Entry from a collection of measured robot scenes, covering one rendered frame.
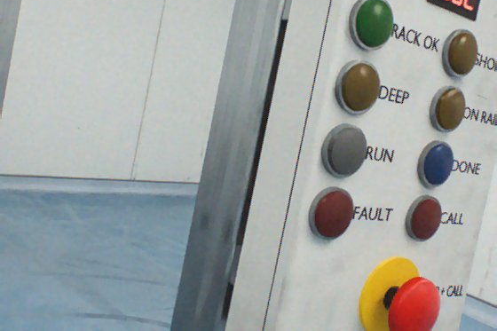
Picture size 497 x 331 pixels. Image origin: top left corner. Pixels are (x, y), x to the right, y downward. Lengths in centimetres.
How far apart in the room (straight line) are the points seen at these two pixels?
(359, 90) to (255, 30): 10
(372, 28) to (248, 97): 10
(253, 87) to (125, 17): 416
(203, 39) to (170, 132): 83
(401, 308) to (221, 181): 14
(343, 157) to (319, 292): 8
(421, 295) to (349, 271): 4
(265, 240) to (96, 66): 413
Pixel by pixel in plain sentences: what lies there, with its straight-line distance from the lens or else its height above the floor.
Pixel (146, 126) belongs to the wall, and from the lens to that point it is 469.
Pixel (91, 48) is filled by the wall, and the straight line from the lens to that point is 441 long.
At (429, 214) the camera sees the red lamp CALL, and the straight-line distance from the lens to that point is 37.
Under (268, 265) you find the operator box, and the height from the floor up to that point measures 90.
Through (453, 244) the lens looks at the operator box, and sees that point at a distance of 42.
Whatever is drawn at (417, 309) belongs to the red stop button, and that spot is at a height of 89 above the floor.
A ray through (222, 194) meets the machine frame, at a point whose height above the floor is 92.
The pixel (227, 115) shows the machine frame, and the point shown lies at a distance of 39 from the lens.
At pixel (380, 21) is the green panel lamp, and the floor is 104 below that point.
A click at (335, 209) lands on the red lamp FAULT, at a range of 31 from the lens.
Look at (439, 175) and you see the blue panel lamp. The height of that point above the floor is 97.
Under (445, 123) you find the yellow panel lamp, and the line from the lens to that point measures 37.
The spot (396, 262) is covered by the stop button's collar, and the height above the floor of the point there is 91.
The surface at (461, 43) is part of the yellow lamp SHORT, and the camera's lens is 37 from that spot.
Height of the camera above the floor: 99
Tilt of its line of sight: 3 degrees down
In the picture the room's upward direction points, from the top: 12 degrees clockwise
